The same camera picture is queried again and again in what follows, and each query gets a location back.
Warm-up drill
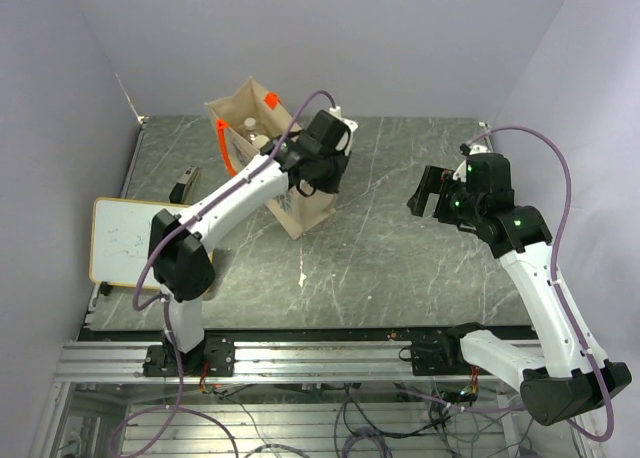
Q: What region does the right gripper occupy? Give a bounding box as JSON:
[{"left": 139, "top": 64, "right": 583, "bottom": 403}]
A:
[{"left": 408, "top": 164, "right": 483, "bottom": 227}]

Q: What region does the beige canvas tote bag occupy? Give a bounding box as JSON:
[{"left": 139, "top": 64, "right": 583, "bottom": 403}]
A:
[{"left": 204, "top": 78, "right": 338, "bottom": 240}]

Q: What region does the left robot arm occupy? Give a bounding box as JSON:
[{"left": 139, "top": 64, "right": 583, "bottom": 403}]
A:
[{"left": 149, "top": 109, "right": 358, "bottom": 375}]

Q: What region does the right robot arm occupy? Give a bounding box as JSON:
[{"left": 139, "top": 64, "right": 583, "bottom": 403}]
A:
[{"left": 407, "top": 152, "right": 632, "bottom": 426}]

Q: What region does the beige bottle wooden cap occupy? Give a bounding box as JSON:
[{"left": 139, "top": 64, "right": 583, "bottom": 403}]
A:
[{"left": 249, "top": 134, "right": 270, "bottom": 150}]

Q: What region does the clear bottle white cap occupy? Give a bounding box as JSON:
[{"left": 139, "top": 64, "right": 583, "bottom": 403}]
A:
[{"left": 244, "top": 117, "right": 257, "bottom": 132}]

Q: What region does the whiteboard eraser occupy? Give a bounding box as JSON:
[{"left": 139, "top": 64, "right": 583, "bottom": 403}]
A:
[{"left": 169, "top": 166, "right": 200, "bottom": 204}]

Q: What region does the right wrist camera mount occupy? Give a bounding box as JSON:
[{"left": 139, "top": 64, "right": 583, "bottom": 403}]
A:
[{"left": 454, "top": 144, "right": 492, "bottom": 182}]

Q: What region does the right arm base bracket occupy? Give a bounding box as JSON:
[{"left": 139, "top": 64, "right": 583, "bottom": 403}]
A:
[{"left": 398, "top": 326, "right": 470, "bottom": 376}]

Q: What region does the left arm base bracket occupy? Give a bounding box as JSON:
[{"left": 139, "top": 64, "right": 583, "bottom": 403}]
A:
[{"left": 142, "top": 337, "right": 235, "bottom": 377}]

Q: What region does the small whiteboard yellow frame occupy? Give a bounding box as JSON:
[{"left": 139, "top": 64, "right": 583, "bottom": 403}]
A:
[{"left": 89, "top": 197, "right": 187, "bottom": 288}]

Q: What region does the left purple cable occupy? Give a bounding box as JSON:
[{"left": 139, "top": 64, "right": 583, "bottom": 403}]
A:
[{"left": 107, "top": 90, "right": 337, "bottom": 458}]

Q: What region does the aluminium mounting rail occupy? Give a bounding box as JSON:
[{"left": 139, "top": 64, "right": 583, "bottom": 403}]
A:
[{"left": 54, "top": 341, "right": 471, "bottom": 385}]

